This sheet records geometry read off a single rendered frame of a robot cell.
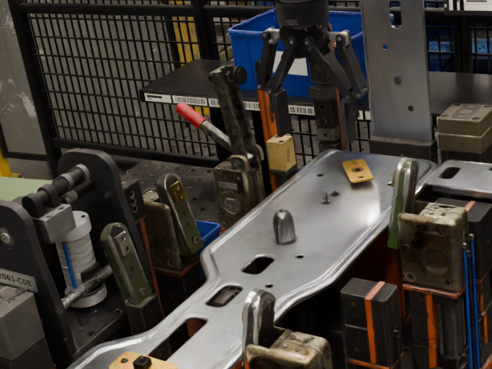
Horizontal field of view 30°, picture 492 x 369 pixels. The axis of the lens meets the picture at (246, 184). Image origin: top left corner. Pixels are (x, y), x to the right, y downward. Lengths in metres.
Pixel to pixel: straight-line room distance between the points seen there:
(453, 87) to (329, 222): 0.52
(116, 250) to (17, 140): 3.14
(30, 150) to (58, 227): 3.15
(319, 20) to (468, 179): 0.37
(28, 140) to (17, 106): 0.17
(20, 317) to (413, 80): 0.79
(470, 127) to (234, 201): 0.41
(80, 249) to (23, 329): 0.16
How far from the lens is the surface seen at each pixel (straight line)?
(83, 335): 1.30
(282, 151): 1.54
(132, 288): 1.28
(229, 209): 1.54
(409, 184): 1.29
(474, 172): 1.52
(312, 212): 1.43
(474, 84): 1.82
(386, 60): 1.63
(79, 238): 1.29
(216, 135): 1.51
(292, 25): 1.32
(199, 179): 2.38
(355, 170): 1.53
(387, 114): 1.66
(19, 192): 1.83
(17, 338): 1.20
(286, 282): 1.26
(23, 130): 4.33
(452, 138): 1.59
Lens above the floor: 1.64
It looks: 24 degrees down
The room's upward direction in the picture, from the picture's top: 9 degrees counter-clockwise
